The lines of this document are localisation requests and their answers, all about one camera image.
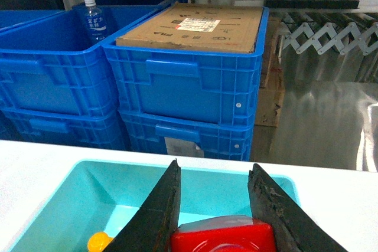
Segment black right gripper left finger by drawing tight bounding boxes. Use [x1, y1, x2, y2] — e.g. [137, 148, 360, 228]
[105, 160, 181, 252]

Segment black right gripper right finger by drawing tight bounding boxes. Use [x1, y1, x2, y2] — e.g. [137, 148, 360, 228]
[247, 164, 346, 251]

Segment red toy block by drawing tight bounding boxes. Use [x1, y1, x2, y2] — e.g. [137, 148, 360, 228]
[170, 215, 276, 251]

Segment yellow toy block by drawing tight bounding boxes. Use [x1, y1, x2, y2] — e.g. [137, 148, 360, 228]
[87, 231, 113, 252]

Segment brown cardboard box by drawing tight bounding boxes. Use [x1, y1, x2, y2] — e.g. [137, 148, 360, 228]
[116, 3, 266, 54]

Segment teal plastic bin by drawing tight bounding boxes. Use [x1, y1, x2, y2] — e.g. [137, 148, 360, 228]
[5, 159, 302, 252]

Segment lower right blue crate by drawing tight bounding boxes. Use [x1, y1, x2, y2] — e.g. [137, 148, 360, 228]
[119, 109, 253, 161]

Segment lower left blue crate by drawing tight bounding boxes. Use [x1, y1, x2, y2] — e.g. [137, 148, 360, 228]
[2, 109, 131, 150]

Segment upper right blue crate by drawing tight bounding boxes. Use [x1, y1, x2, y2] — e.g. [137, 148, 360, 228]
[103, 6, 269, 127]

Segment upper left blue crate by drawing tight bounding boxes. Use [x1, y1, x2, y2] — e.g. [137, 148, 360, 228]
[0, 4, 166, 118]

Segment clear water bottle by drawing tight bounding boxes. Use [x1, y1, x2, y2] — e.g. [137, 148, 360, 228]
[84, 0, 108, 42]

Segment black plastic tray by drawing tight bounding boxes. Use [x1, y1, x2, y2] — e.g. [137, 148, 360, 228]
[264, 0, 360, 9]

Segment far left blue crates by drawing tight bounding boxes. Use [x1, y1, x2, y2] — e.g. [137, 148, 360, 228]
[0, 9, 64, 33]

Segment grey scissor conveyor frame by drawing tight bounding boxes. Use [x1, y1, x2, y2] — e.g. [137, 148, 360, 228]
[283, 12, 377, 57]

